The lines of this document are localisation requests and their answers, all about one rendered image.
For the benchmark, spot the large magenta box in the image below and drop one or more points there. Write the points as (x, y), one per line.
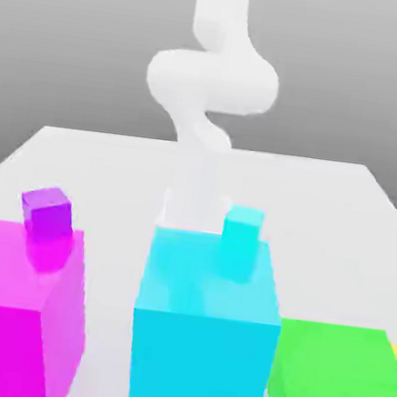
(4, 300)

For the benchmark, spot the small cyan cube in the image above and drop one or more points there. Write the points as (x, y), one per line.
(240, 238)

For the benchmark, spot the small purple cube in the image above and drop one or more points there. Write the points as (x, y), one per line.
(48, 213)

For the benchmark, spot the large green box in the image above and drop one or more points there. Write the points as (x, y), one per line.
(334, 372)

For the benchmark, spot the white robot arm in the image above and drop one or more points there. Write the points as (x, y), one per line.
(213, 81)

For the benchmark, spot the large cyan box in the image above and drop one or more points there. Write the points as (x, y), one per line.
(201, 342)

